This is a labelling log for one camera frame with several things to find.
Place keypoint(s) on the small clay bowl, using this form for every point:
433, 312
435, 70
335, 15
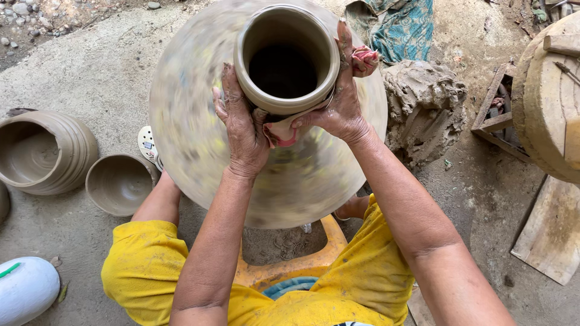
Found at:
118, 184

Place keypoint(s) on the white perforated sandal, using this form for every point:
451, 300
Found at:
146, 144

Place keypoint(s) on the lump of grey clay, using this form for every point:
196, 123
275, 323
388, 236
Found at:
421, 108

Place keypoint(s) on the pink wet cloth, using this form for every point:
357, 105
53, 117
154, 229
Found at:
281, 133

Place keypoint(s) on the person's left hand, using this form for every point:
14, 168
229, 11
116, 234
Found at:
244, 145

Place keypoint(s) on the dry leaf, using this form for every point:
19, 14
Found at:
62, 292

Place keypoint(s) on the person's right hand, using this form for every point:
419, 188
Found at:
346, 113

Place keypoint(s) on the wooden frame crate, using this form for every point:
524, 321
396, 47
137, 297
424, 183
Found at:
494, 123

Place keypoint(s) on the large ribbed clay pot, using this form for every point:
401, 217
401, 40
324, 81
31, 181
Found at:
40, 154

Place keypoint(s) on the heap of grey pebbles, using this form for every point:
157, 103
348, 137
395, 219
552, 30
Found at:
22, 13

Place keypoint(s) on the flat wooden board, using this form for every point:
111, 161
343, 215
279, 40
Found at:
550, 231

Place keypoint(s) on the white plastic container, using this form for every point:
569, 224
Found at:
27, 289

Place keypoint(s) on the small wooden plank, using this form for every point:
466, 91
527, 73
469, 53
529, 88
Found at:
419, 310

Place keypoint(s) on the round potter's wheel disc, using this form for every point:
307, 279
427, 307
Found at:
199, 113

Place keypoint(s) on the teal patterned cloth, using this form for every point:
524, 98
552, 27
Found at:
403, 31

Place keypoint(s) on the yellow plastic stool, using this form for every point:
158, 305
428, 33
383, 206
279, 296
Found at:
290, 269

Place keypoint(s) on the round wooden wheel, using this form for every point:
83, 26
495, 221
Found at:
543, 99

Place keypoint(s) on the person's left leg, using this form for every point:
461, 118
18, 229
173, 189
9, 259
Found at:
158, 201

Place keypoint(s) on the person's right foot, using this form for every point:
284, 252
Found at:
353, 207

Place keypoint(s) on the single grey stone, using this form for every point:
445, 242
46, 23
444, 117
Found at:
153, 5

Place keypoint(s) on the yellow shorts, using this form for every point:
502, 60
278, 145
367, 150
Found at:
145, 262

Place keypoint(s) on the wet clay pot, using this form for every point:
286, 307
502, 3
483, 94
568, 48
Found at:
272, 27

